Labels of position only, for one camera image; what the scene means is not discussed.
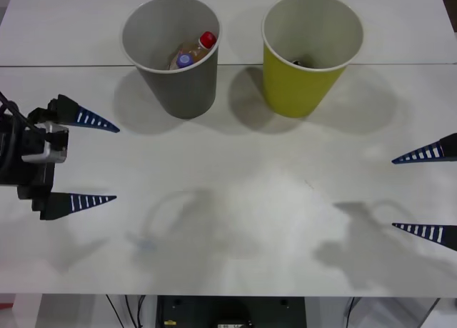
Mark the purple-capped plastic bottle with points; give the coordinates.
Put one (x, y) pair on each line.
(184, 59)

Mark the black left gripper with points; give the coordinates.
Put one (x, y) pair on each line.
(34, 178)

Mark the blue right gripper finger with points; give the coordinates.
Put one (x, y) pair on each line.
(437, 150)
(435, 233)

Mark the grey plastic bin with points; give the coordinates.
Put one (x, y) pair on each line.
(185, 92)

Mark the red-capped amber bottle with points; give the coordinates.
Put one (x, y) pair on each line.
(208, 38)

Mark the black robot torso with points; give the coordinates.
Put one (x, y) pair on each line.
(228, 312)

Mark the white table leg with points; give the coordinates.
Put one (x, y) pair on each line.
(26, 312)

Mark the yellow-green plastic bin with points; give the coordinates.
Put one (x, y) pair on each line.
(296, 92)

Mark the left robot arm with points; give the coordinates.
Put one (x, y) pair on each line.
(46, 153)

